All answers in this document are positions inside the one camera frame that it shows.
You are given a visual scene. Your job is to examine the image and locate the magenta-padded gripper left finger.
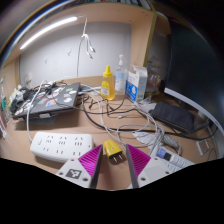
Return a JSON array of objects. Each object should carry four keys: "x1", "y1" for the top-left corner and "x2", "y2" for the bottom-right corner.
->
[{"x1": 55, "y1": 144, "x2": 104, "y2": 189}]

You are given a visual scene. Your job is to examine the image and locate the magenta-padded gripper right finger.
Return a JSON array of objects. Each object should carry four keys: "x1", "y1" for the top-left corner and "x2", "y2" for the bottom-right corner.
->
[{"x1": 125, "y1": 143, "x2": 174, "y2": 189}]

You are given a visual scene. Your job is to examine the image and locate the yellow charger block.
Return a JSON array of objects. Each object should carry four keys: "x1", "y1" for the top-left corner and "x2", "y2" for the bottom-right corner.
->
[{"x1": 103, "y1": 139, "x2": 124, "y2": 164}]

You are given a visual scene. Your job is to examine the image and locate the white power strip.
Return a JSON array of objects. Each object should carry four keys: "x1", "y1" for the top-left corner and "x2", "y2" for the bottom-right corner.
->
[{"x1": 29, "y1": 131, "x2": 95, "y2": 164}]

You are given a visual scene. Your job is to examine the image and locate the white and blue keyboard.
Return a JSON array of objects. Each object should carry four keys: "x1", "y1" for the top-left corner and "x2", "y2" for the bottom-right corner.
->
[{"x1": 154, "y1": 145, "x2": 195, "y2": 172}]

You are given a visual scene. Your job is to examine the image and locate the black pouch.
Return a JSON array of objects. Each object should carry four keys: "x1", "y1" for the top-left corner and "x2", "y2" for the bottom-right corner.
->
[{"x1": 148, "y1": 101, "x2": 195, "y2": 134}]

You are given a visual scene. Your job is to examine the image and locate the black laptop with stickers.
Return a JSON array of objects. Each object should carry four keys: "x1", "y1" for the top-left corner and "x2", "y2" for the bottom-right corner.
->
[{"x1": 11, "y1": 82, "x2": 82, "y2": 120}]

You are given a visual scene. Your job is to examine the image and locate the blue and white carton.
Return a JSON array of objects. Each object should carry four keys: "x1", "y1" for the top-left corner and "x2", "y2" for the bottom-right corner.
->
[{"x1": 125, "y1": 64, "x2": 149, "y2": 103}]

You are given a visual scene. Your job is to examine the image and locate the yellow squeeze bottle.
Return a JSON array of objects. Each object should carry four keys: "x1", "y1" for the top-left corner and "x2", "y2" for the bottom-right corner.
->
[{"x1": 100, "y1": 65, "x2": 116, "y2": 102}]

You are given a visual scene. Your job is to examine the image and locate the clear pump sanitizer bottle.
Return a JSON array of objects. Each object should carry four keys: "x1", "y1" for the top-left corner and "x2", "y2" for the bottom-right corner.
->
[{"x1": 114, "y1": 54, "x2": 129, "y2": 96}]

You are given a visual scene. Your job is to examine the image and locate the black headphones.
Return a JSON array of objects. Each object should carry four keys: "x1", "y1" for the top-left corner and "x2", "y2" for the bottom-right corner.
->
[{"x1": 9, "y1": 86, "x2": 34, "y2": 114}]

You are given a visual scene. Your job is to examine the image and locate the clear green-labelled water bottle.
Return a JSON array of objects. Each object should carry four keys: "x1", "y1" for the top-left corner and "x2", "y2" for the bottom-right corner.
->
[{"x1": 0, "y1": 77, "x2": 10, "y2": 126}]

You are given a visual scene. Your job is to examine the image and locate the black monitor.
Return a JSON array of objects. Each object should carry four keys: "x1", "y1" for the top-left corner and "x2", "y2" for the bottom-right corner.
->
[{"x1": 163, "y1": 21, "x2": 224, "y2": 134}]

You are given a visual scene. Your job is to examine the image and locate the white LED light bar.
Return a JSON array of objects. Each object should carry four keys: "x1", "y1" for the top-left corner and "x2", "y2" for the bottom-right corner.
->
[{"x1": 19, "y1": 16, "x2": 78, "y2": 51}]

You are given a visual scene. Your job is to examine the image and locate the black desk cable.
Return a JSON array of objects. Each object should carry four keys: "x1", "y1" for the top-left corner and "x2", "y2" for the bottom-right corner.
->
[{"x1": 81, "y1": 94, "x2": 218, "y2": 141}]

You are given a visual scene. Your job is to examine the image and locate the white desk cable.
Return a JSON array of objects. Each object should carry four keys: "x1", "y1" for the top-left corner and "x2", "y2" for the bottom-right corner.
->
[{"x1": 88, "y1": 84, "x2": 166, "y2": 149}]

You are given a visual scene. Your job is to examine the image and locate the white power strip cable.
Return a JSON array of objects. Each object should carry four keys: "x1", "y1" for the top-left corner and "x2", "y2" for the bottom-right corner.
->
[{"x1": 25, "y1": 79, "x2": 46, "y2": 143}]

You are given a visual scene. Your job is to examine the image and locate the white wall socket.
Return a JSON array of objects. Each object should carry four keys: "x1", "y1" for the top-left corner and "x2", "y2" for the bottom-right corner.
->
[{"x1": 23, "y1": 72, "x2": 34, "y2": 85}]

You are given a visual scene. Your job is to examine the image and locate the white hanging multi-head cable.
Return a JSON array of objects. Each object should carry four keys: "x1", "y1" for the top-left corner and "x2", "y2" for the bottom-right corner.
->
[{"x1": 75, "y1": 15, "x2": 97, "y2": 78}]

